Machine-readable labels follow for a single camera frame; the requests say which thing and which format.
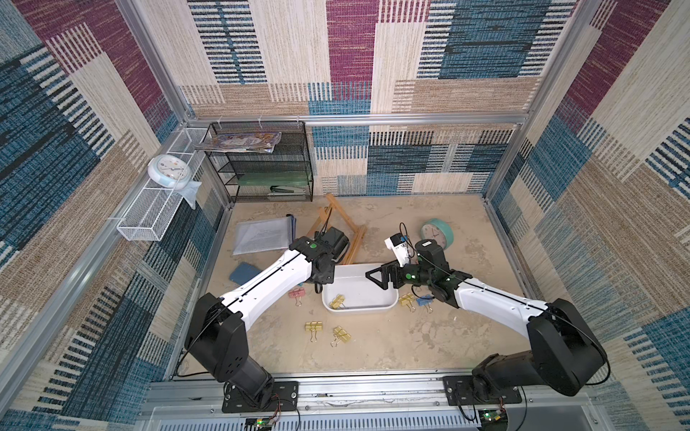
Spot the clear zip document pouch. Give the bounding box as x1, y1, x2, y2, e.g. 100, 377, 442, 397
233, 215, 296, 255

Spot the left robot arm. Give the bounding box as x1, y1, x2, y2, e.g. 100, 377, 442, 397
184, 227, 350, 407

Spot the blue binder clip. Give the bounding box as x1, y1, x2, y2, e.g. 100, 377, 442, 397
416, 296, 434, 314

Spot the yellow clip inside box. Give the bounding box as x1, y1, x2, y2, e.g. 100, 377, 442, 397
329, 295, 345, 310

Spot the pink binder clip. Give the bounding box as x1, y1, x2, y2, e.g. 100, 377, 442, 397
288, 287, 307, 306

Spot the blue square cloth pad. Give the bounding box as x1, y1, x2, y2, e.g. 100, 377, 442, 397
229, 262, 262, 286

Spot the green folder on shelf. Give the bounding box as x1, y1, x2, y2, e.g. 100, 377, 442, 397
237, 172, 308, 188

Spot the teal alarm clock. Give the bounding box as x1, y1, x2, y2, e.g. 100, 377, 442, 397
420, 218, 455, 250

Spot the white plastic storage box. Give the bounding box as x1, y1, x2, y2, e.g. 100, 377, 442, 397
321, 263, 399, 315

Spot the small wooden easel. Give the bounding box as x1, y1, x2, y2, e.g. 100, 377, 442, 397
309, 193, 367, 265

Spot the black wire mesh shelf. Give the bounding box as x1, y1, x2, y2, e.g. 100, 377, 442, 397
201, 120, 314, 204

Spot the white round wall clock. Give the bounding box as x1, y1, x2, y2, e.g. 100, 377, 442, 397
147, 154, 192, 190

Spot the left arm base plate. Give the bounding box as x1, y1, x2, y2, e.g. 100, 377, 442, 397
221, 381, 299, 414

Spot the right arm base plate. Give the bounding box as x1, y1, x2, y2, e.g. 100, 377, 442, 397
442, 375, 523, 406

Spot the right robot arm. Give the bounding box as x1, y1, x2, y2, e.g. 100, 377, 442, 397
374, 235, 610, 402

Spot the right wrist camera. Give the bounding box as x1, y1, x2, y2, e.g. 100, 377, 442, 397
385, 233, 413, 267

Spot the white wire wall basket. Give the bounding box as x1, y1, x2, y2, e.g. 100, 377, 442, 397
117, 128, 206, 242

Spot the magazine on shelf top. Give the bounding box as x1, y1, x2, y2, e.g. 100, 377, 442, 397
194, 132, 282, 154

